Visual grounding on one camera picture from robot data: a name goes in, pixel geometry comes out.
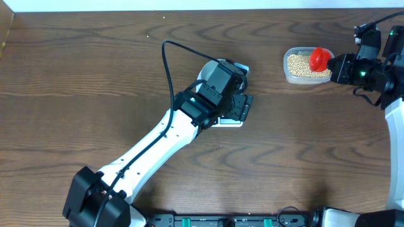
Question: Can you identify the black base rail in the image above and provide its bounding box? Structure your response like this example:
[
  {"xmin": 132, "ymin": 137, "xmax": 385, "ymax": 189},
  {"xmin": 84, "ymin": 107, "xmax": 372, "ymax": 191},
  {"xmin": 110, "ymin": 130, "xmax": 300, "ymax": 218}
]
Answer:
[{"xmin": 146, "ymin": 212, "xmax": 321, "ymax": 227}]

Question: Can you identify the grey bowl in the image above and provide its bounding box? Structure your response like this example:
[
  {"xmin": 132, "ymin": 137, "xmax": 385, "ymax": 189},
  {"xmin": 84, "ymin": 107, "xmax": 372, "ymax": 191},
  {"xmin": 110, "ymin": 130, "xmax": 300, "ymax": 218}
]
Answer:
[{"xmin": 197, "ymin": 61, "xmax": 218, "ymax": 82}]

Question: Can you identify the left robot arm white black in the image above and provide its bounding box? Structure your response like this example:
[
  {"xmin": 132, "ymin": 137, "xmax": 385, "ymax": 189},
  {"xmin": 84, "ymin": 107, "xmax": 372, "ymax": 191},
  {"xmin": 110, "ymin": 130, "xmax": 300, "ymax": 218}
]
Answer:
[{"xmin": 62, "ymin": 74, "xmax": 253, "ymax": 226}]

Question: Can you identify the orange measuring scoop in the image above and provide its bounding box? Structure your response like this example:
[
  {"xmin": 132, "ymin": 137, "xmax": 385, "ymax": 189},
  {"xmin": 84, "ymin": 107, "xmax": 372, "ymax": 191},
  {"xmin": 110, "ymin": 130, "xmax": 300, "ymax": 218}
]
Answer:
[{"xmin": 309, "ymin": 47, "xmax": 332, "ymax": 73}]

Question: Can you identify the white digital kitchen scale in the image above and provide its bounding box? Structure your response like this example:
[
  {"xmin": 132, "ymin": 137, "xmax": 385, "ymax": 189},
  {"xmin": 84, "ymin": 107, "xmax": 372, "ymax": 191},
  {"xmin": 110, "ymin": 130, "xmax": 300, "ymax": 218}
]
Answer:
[{"xmin": 195, "ymin": 69, "xmax": 244, "ymax": 128}]

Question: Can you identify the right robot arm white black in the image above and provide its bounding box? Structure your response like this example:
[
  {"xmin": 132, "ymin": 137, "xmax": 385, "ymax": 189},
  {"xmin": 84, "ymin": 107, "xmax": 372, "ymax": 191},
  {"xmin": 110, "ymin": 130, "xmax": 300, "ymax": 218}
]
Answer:
[{"xmin": 319, "ymin": 23, "xmax": 403, "ymax": 227}]

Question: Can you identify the clear plastic soybean container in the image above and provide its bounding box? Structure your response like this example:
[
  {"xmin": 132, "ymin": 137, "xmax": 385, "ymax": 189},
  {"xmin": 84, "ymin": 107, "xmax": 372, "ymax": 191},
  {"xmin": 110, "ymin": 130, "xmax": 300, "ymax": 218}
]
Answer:
[{"xmin": 283, "ymin": 47, "xmax": 331, "ymax": 85}]

